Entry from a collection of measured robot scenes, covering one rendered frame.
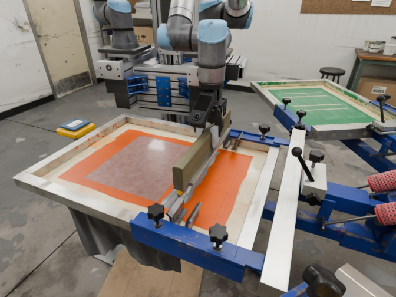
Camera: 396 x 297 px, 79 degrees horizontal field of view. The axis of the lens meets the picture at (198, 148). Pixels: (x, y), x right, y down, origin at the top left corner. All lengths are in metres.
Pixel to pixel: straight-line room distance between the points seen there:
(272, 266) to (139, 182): 0.51
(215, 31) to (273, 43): 3.87
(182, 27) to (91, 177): 0.58
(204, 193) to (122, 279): 1.08
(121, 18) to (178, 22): 0.73
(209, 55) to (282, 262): 0.50
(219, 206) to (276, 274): 0.29
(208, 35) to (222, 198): 0.47
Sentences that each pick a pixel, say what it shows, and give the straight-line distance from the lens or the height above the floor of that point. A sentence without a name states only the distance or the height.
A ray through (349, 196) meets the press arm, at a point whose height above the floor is 1.04.
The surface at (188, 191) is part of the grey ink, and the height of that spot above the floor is 0.96.
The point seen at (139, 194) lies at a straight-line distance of 0.81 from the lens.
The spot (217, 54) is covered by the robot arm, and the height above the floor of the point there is 1.37.
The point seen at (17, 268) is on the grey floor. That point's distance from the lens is 2.10.
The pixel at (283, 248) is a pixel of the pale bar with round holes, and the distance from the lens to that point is 0.58.
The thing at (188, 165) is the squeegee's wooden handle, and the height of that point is 1.13.
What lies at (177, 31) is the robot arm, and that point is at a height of 1.41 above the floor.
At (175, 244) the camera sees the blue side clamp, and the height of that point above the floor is 0.99.
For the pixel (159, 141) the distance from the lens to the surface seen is 1.07.
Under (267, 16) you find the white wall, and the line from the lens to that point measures 4.48.
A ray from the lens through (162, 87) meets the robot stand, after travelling 1.43.
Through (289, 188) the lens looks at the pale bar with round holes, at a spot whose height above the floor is 1.04.
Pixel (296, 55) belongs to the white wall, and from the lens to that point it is 4.49.
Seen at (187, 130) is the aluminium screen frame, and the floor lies 0.98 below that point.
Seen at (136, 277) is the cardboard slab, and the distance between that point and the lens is 1.73.
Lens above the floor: 1.49
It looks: 32 degrees down
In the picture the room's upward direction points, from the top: straight up
